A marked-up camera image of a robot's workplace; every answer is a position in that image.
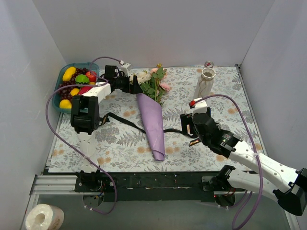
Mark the yellow mango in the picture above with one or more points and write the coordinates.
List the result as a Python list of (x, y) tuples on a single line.
[(68, 73)]

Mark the black ribbon gold lettering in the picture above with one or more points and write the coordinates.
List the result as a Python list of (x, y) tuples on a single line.
[(124, 122)]

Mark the white ceramic vase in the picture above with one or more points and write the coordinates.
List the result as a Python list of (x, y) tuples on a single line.
[(205, 83)]

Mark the artificial flower bouquet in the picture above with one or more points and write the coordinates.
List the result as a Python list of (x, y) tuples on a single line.
[(152, 83)]

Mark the yellow fruit in tray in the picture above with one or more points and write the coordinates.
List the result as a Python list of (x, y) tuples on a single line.
[(74, 91)]

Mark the yellow lemon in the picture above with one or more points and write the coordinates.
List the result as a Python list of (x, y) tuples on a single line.
[(65, 104)]

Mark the purple pink wrapping paper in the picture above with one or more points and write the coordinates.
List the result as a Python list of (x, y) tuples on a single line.
[(146, 104)]

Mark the floral table mat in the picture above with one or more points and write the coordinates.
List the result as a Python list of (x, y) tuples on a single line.
[(121, 148)]

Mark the red apple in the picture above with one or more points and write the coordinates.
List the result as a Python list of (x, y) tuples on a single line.
[(91, 76)]

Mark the pink dragon fruit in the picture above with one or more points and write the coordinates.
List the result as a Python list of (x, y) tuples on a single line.
[(84, 90)]

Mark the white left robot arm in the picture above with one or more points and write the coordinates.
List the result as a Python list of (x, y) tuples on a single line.
[(85, 115)]

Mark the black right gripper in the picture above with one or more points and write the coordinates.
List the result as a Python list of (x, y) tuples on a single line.
[(186, 124)]

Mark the dark red grapes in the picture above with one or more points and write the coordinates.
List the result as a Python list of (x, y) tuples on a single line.
[(65, 93)]

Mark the green apple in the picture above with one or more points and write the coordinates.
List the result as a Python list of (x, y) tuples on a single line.
[(82, 79)]

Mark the white tissue roll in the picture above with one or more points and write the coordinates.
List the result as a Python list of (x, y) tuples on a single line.
[(44, 217)]

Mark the teal plastic fruit tray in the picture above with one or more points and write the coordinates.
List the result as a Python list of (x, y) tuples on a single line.
[(56, 98)]

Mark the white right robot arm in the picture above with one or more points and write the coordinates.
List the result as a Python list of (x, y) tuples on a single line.
[(286, 185)]

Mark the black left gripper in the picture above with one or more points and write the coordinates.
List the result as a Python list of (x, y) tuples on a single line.
[(131, 84)]

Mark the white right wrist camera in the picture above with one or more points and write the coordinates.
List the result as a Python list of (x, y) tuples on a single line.
[(198, 105)]

